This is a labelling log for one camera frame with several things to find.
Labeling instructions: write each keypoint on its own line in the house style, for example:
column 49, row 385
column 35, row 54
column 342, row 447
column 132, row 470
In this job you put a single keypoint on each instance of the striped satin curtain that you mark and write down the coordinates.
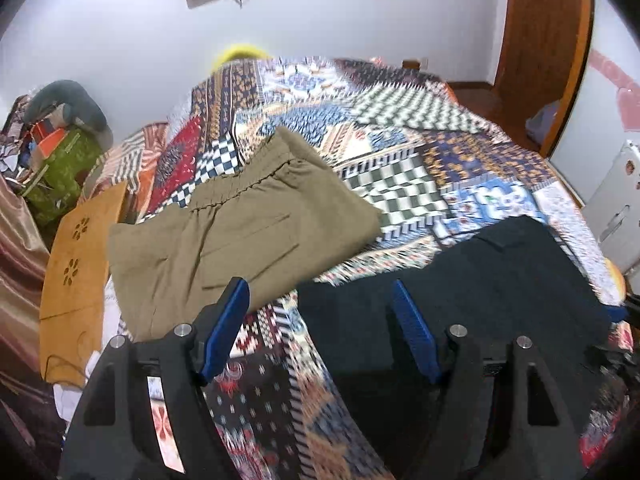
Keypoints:
column 20, row 285

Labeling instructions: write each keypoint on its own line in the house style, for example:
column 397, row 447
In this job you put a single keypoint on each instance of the black pants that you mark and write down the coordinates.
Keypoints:
column 475, row 285

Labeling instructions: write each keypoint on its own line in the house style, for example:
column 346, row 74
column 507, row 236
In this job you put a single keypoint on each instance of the pile of printed clutter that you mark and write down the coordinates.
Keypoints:
column 15, row 135

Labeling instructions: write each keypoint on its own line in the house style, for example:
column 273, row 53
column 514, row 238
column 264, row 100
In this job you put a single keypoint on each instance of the wooden door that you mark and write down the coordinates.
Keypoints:
column 540, row 35

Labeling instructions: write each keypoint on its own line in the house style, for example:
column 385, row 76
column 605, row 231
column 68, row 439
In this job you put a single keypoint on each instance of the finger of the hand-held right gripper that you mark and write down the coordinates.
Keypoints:
column 617, row 312

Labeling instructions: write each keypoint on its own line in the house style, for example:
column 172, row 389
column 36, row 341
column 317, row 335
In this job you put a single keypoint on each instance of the khaki pants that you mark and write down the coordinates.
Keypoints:
column 240, row 230

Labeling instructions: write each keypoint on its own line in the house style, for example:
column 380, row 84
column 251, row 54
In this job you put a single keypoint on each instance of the grey neck pillow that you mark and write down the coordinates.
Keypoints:
column 75, row 100

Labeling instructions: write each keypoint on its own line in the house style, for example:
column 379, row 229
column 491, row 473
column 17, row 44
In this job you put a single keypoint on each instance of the wooden lap desk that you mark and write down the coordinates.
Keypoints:
column 75, row 285

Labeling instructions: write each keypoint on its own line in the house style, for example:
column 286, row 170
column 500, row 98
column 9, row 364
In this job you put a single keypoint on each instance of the green floral storage bag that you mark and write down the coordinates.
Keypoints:
column 65, row 170

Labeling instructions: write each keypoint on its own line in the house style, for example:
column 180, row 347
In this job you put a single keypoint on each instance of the wooden bed post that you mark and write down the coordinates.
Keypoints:
column 411, row 64

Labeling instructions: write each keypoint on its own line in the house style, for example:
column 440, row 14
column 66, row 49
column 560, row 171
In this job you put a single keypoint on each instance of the yellow foam tube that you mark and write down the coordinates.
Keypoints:
column 240, row 54

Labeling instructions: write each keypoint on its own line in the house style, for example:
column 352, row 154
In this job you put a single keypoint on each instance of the orange box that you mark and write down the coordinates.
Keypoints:
column 47, row 142

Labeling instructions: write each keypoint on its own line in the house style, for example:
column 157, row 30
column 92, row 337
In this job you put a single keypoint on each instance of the white plastic appliance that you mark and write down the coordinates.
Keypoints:
column 620, row 195

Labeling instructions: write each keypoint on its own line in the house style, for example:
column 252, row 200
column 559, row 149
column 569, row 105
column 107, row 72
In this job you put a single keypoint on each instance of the patchwork printed blanket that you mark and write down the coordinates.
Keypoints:
column 400, row 160

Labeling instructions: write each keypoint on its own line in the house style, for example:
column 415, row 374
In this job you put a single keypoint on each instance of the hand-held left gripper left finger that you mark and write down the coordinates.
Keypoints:
column 225, row 330

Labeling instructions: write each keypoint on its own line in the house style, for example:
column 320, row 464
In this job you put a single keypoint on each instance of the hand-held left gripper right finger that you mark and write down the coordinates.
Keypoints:
column 415, row 335

